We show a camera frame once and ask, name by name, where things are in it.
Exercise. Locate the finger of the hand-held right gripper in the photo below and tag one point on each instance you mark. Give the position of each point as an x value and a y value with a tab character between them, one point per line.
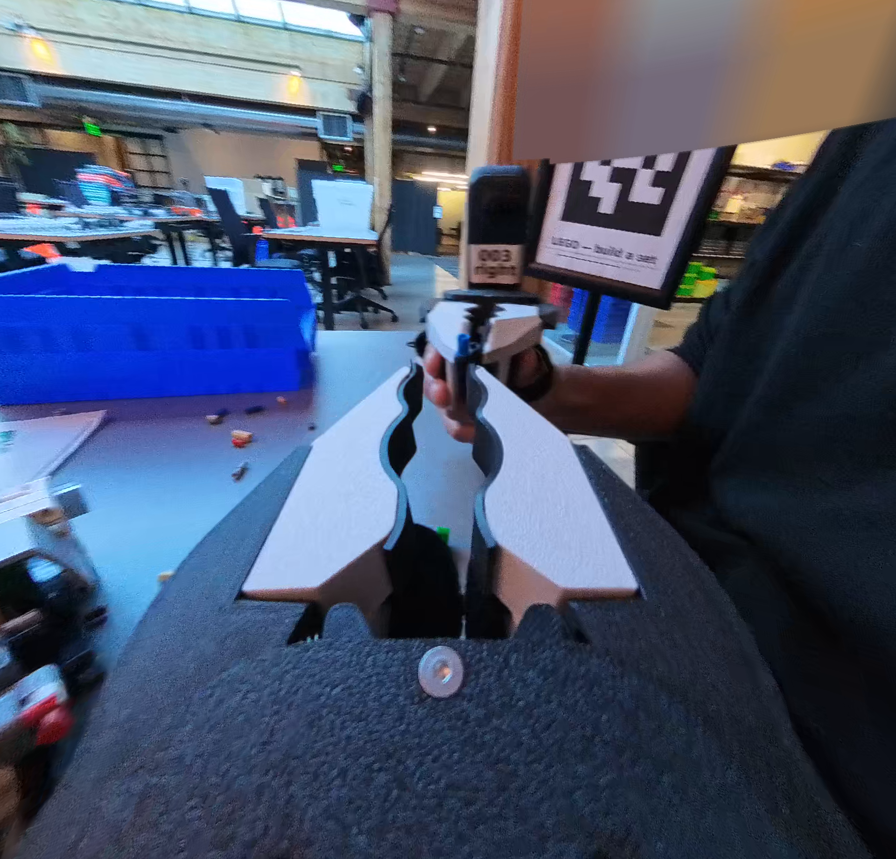
514	330
444	327

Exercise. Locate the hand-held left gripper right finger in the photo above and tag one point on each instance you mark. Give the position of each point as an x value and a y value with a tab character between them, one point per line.
553	509

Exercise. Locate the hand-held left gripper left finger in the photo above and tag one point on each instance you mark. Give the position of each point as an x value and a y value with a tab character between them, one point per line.
329	509

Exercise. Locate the lego truck model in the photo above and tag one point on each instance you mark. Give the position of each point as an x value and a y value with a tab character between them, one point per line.
42	593

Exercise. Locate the person's right forearm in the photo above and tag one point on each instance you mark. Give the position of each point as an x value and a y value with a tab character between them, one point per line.
616	397

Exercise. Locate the person's right hand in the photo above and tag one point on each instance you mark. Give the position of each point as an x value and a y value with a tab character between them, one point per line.
437	386

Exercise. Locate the black framed sign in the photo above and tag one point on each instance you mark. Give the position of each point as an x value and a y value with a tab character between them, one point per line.
609	264

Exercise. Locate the wooden pillar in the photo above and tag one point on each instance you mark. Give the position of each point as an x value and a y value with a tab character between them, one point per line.
493	68
381	138

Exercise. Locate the white board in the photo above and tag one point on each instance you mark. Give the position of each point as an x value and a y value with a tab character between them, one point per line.
341	204

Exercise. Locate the black office chair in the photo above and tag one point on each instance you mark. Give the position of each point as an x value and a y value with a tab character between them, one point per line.
227	222

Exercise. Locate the blue plastic bin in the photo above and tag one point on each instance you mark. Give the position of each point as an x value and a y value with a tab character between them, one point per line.
140	334

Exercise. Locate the cluttered background desk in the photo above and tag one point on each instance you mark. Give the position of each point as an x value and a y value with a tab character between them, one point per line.
84	232

